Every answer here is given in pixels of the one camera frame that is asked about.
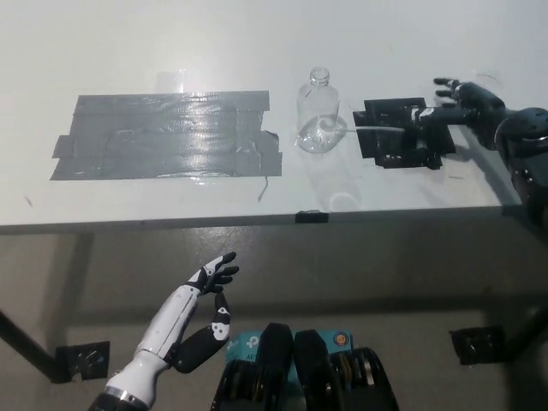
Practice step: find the black spray trigger lid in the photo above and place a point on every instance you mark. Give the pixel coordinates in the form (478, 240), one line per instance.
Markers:
(421, 141)

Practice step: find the black table leg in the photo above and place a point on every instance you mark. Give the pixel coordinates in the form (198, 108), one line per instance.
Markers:
(25, 344)
(531, 334)

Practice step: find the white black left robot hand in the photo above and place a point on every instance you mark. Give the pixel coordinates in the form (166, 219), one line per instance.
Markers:
(171, 325)

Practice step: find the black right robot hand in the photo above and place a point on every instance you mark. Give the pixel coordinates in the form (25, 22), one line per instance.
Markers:
(479, 105)

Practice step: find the teal cardboard box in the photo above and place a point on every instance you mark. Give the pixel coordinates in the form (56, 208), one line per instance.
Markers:
(246, 344)

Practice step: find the black tape patch on desk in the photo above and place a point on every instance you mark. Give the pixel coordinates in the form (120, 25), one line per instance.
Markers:
(385, 145)

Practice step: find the clear plastic spray bottle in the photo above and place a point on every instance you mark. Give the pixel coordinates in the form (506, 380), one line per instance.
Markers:
(319, 107)

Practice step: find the thin looped thread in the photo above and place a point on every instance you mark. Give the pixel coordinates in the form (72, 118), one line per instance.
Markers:
(488, 76)

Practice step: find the grey loose thread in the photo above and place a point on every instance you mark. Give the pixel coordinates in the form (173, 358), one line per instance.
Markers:
(262, 188)

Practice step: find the grey duct tape patch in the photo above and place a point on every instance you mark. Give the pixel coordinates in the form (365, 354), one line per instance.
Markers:
(171, 137)

